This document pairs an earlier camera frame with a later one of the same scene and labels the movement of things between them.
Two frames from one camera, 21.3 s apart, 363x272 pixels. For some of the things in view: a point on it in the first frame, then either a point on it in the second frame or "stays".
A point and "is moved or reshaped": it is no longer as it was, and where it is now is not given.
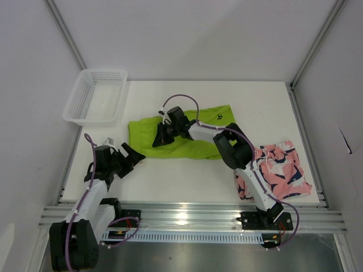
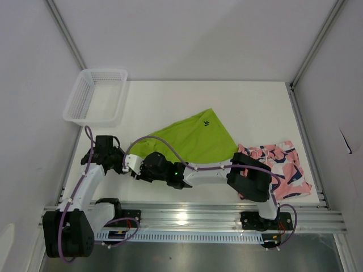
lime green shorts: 142,134 is moved or reshaped
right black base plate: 266,220 stays
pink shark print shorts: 281,169 stays
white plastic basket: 98,98 stays
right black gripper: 161,139 -> 142,176
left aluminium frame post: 66,33 stays
